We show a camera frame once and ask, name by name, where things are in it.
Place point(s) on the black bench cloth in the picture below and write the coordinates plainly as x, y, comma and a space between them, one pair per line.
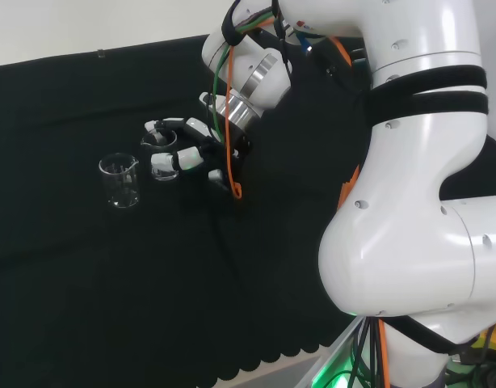
110, 262

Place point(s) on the clear base plate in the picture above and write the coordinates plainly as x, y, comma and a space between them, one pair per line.
333, 355

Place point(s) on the clear glass beaker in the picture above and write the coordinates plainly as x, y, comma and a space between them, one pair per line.
119, 186
164, 174

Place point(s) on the yellow stop button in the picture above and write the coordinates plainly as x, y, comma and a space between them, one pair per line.
492, 337

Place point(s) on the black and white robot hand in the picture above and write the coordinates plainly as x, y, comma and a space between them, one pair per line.
228, 155

